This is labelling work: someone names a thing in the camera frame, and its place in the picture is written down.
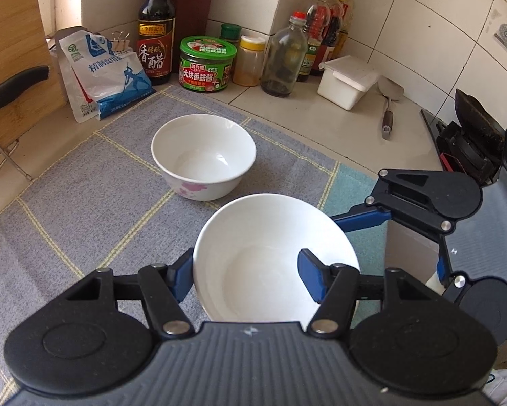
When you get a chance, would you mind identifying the dark brown knife block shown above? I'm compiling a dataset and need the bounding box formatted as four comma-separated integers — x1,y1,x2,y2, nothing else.
169,0,218,37

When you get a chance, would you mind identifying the dark sauce bottle red label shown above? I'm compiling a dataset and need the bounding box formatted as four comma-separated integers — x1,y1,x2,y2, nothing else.
321,0,345,72

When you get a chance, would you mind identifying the black handled kitchen knife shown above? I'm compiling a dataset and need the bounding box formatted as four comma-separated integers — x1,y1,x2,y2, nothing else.
0,65,50,115

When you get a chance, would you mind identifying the metal wire rack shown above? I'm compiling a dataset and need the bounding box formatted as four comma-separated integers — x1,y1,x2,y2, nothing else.
0,127,34,191

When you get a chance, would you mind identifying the grey checked cloth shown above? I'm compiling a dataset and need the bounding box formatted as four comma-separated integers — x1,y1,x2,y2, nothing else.
0,85,390,406

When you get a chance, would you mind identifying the green lidded sauce jar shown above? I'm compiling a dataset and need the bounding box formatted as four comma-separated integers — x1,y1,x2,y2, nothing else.
179,36,238,93

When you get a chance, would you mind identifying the clear glass bottle red cap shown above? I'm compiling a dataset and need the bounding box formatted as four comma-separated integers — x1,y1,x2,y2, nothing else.
261,11,309,98

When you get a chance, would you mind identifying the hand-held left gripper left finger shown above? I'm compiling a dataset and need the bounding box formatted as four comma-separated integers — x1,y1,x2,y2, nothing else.
61,246,195,340

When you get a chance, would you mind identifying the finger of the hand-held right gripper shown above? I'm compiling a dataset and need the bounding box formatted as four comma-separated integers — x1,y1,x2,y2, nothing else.
333,168,454,243
436,241,468,301

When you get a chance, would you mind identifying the dark vinegar bottle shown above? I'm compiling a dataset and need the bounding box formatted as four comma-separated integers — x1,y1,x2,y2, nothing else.
137,0,177,86

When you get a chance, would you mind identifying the white and blue salt bag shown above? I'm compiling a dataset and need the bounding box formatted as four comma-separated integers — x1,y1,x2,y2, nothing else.
46,26,156,124

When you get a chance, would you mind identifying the yellow lidded spice jar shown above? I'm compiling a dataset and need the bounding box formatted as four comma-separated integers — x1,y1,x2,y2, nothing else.
232,35,266,87

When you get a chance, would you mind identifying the small green capped jar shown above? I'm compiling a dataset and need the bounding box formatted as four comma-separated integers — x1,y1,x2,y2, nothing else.
220,23,241,47

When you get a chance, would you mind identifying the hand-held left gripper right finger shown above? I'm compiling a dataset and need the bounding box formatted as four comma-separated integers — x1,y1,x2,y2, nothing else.
298,248,438,339

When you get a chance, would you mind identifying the metal spatula with dark handle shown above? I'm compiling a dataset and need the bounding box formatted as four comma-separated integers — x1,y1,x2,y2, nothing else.
378,77,405,140

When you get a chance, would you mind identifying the wooden cutting board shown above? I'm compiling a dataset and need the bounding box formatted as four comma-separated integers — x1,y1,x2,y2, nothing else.
0,0,68,170

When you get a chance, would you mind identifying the white plastic lidded box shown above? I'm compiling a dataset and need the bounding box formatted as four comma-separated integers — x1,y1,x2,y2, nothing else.
317,56,380,111

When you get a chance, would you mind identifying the white bowl with pink flowers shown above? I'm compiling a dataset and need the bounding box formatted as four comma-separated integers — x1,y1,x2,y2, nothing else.
151,114,257,201
193,194,361,333

